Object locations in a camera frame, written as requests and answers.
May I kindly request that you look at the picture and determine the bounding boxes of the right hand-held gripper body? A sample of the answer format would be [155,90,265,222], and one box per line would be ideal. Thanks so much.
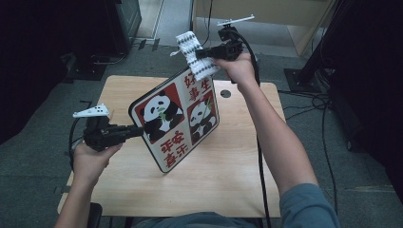
[217,13,256,62]

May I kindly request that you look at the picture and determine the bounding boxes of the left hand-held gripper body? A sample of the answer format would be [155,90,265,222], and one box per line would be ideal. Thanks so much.
[72,104,131,152]

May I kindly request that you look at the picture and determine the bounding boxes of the white knitted cloth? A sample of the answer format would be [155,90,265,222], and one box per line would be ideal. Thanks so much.
[169,30,221,82]

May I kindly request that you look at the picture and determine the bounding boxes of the panda print board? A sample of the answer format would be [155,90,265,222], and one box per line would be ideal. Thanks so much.
[127,66,221,174]

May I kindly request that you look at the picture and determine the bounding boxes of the person's right hand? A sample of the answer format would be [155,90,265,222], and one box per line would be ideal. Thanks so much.
[213,52,259,93]

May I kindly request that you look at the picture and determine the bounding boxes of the person's left hand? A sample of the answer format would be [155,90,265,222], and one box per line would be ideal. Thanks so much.
[71,142,124,186]

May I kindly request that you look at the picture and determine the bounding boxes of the light wooden cabinet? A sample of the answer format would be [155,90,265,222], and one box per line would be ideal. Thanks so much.
[191,0,336,58]

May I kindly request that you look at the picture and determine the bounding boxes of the black stand base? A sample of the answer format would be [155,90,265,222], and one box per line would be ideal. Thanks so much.
[60,51,127,82]

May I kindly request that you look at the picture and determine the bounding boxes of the grey tape strip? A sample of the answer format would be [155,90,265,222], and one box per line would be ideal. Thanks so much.
[54,185,74,195]

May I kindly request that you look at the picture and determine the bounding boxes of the black metal stand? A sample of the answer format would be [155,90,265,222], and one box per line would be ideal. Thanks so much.
[283,0,345,94]

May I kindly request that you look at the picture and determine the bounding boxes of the black cabinet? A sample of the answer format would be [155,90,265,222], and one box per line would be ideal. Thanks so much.
[104,0,143,55]

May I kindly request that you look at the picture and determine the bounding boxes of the dark curtain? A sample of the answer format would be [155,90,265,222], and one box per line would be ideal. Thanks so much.
[329,0,403,205]
[0,0,110,145]

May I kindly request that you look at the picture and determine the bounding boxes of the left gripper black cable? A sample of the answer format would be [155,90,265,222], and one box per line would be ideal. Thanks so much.
[68,117,87,172]

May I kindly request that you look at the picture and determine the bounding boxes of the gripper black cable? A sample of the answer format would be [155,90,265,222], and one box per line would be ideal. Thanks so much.
[234,29,272,228]
[68,117,87,172]

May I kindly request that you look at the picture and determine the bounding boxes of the black cable by cabinet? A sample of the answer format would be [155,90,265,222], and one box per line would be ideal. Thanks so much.
[182,0,214,50]

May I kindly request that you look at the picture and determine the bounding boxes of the tangled black floor cables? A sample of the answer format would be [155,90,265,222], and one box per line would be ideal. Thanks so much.
[278,89,333,122]

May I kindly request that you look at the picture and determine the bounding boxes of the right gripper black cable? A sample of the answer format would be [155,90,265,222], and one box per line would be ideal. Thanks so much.
[234,29,272,228]

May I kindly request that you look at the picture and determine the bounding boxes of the long black floor cable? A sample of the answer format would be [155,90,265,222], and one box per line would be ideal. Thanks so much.
[320,101,339,228]

